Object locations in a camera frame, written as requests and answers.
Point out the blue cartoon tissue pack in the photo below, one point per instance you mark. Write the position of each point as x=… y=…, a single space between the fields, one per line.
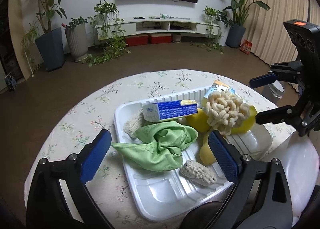
x=216 y=86

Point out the plant in white ribbed pot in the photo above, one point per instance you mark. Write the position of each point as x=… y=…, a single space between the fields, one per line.
x=76 y=37

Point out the beige curtain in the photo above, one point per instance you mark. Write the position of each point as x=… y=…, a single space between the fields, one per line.
x=265 y=29

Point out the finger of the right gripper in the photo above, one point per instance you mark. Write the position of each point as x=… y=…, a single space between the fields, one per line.
x=263 y=80
x=278 y=115

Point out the beige knitted cloth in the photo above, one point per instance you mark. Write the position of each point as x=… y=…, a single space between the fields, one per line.
x=134 y=123
x=198 y=173

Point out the small potted vine plant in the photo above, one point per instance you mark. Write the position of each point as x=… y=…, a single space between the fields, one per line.
x=214 y=20

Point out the blue white tissue pack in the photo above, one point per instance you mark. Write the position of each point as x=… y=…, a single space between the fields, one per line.
x=165 y=111

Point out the tall plant in blue pot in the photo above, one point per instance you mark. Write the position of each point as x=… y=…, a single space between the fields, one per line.
x=50 y=43

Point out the red storage box left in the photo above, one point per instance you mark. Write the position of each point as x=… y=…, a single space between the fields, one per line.
x=135 y=40

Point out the red bag on floor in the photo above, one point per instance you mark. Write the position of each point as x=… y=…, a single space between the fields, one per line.
x=246 y=47

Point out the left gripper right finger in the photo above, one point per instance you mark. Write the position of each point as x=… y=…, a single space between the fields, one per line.
x=272 y=207

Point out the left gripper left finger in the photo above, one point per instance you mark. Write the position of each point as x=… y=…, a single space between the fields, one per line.
x=46 y=204

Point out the red storage box right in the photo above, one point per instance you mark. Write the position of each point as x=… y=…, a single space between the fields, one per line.
x=160 y=38

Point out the green cloth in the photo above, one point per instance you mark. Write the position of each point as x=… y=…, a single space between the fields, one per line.
x=160 y=148

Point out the white tv console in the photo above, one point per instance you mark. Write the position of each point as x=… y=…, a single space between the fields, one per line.
x=134 y=26

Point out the grey trash can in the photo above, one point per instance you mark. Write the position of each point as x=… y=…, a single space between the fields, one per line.
x=273 y=92

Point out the trailing green plant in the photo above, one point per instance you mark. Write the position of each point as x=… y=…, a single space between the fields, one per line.
x=106 y=24

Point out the red storage box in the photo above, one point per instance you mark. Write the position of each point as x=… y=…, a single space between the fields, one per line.
x=135 y=40
x=160 y=38

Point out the floral tablecloth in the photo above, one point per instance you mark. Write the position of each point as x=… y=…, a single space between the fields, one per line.
x=82 y=123

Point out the large leafy plant right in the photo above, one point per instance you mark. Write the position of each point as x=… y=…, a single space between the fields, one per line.
x=240 y=13

